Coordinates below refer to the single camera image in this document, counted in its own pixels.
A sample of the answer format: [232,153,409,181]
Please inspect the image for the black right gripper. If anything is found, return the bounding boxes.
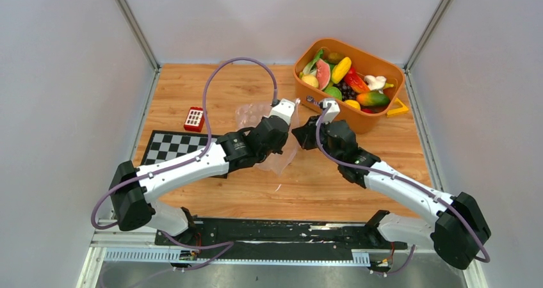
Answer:
[292,116,342,165]

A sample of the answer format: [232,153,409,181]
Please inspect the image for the clear zip top bag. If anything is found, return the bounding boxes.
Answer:
[235,101,300,175]

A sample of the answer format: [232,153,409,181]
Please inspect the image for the green toy lettuce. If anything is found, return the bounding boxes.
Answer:
[298,49,323,79]

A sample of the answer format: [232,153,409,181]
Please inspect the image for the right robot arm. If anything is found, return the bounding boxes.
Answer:
[292,116,491,269]

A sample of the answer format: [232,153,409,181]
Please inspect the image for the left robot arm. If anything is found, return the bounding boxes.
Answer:
[109,115,290,245]

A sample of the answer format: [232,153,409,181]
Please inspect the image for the yellow toy lemon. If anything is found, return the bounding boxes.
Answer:
[343,99,361,111]

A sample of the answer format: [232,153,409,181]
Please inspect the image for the dark toy grapes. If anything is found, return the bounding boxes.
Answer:
[337,81,358,101]

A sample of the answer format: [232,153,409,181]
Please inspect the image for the toy mango green orange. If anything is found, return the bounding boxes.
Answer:
[355,91,391,107]

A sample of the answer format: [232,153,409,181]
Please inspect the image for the red toy pepper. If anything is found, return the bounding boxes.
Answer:
[343,67,370,94]

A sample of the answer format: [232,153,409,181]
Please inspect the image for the toy watermelon slice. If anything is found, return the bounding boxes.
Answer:
[316,59,331,90]

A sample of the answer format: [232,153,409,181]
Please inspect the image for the white toy garlic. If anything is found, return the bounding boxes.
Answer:
[364,75,387,91]

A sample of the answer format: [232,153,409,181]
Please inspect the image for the yellow toy corn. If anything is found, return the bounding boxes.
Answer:
[330,57,352,84]

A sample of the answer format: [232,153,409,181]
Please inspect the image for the yellow triangular toy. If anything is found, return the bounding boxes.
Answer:
[386,99,410,118]

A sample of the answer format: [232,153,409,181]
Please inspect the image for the red toy window block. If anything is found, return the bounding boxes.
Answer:
[183,107,205,132]

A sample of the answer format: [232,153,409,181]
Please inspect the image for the brown toy potato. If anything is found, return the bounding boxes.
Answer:
[326,52,345,65]

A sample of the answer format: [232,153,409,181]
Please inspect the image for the black white checkerboard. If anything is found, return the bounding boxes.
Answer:
[140,130,208,165]

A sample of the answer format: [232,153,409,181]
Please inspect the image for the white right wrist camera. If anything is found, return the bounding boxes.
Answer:
[320,98,341,124]

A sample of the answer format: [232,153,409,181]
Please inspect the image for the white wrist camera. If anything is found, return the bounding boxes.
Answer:
[320,98,341,124]
[268,99,296,125]

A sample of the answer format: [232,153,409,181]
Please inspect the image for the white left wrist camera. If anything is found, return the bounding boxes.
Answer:
[268,99,296,125]

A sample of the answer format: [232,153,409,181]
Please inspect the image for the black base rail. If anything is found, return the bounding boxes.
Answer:
[177,218,408,261]

